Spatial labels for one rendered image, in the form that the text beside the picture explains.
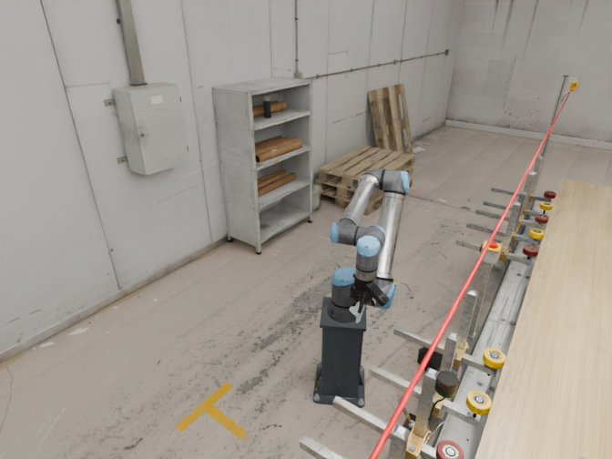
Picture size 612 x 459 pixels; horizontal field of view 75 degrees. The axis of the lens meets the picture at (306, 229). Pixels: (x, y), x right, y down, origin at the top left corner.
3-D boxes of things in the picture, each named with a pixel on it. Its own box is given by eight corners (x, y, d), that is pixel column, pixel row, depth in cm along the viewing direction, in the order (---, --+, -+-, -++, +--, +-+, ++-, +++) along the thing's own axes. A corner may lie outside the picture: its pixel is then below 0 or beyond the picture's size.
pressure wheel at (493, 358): (486, 384, 160) (493, 363, 155) (474, 369, 167) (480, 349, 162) (503, 380, 162) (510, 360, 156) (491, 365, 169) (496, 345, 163)
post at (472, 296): (447, 377, 180) (467, 291, 157) (449, 372, 183) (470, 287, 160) (454, 381, 178) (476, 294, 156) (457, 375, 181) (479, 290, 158)
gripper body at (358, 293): (358, 290, 178) (360, 268, 173) (375, 298, 174) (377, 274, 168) (349, 299, 173) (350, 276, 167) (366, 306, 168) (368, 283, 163)
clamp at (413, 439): (400, 457, 131) (402, 448, 129) (415, 426, 141) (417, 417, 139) (417, 467, 128) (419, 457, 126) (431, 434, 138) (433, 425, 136)
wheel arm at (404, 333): (392, 335, 183) (393, 328, 181) (395, 331, 186) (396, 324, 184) (493, 378, 162) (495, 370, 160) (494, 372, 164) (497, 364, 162)
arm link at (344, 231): (363, 162, 223) (327, 226, 171) (386, 165, 220) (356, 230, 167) (362, 181, 230) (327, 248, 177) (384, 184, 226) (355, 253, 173)
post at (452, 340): (427, 423, 163) (446, 335, 141) (430, 417, 166) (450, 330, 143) (435, 428, 162) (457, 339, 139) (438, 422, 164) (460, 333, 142)
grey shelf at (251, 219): (228, 241, 421) (211, 86, 348) (282, 211, 484) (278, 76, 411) (259, 255, 397) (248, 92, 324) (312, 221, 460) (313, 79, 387)
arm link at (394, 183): (362, 301, 225) (384, 171, 226) (392, 309, 220) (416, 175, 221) (357, 305, 211) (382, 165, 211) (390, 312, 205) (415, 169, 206)
